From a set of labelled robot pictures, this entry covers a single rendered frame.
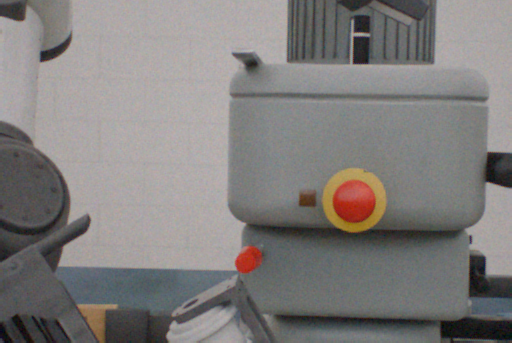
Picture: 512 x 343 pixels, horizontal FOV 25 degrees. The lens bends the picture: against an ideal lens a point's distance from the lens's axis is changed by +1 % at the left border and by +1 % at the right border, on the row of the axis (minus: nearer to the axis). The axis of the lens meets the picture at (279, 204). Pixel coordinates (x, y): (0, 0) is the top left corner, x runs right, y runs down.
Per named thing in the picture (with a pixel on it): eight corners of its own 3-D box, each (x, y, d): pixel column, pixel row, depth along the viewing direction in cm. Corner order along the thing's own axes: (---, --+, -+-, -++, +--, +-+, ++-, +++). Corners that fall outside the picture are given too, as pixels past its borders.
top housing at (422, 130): (492, 234, 111) (498, 64, 110) (218, 226, 113) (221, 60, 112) (453, 207, 158) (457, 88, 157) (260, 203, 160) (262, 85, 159)
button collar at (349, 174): (385, 232, 110) (387, 169, 109) (321, 231, 110) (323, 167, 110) (385, 231, 112) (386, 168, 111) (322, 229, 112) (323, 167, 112)
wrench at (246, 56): (263, 56, 105) (264, 47, 105) (220, 55, 106) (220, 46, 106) (276, 73, 130) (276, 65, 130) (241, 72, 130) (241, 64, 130)
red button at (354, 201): (375, 224, 107) (376, 180, 107) (331, 223, 107) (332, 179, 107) (375, 221, 110) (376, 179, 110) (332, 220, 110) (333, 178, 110)
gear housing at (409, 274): (472, 323, 121) (474, 227, 121) (237, 315, 123) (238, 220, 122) (448, 284, 154) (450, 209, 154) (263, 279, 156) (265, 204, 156)
